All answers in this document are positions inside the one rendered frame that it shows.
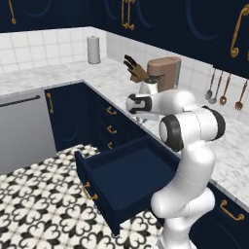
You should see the brass base cupboard door handle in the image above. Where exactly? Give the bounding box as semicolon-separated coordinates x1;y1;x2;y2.
46;91;54;115

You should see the hanging brown fork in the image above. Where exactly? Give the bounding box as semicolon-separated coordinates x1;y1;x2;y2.
234;79;249;112

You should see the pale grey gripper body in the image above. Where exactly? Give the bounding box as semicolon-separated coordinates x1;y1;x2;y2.
131;111;162;124

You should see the hanging grey spoon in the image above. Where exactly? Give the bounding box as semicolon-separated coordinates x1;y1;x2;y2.
208;70;225;105

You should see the wooden knife block with knives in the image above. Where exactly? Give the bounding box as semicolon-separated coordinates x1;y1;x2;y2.
124;53;151;83

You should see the brass wall cupboard handle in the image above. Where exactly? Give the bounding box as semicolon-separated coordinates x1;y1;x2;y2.
7;0;17;25
230;4;249;59
121;0;129;29
127;0;136;32

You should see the dark dishwasher handle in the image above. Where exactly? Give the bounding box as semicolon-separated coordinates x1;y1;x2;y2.
0;94;42;108

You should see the brown coffee machine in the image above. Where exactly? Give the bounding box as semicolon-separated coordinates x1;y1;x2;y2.
138;55;183;95

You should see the brass open drawer handle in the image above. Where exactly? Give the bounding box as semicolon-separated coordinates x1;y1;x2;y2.
81;181;99;201

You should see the white paper towel roll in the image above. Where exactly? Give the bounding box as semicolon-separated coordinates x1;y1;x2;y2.
86;35;102;65

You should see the grey dishwasher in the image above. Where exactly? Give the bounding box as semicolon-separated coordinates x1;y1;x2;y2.
0;87;58;176

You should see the navy base cupboard door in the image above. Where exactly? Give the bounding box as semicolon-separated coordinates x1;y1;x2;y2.
44;82;98;153

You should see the hanging brown spoon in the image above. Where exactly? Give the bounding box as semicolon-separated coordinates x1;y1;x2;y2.
219;72;232;107

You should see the open navy drawer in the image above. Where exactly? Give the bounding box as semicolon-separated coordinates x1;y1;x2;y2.
74;135;181;237

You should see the hanging grey ladle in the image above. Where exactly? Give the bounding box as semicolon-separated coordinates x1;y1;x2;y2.
204;67;217;101

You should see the navy wall cupboard door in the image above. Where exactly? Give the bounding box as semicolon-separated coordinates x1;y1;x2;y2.
127;0;184;53
181;0;249;80
89;0;129;34
0;0;21;34
18;0;92;32

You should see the navy drawer front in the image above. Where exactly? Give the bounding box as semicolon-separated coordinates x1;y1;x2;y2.
189;182;249;249
95;93;146;136
95;129;115;154
95;111;131;148

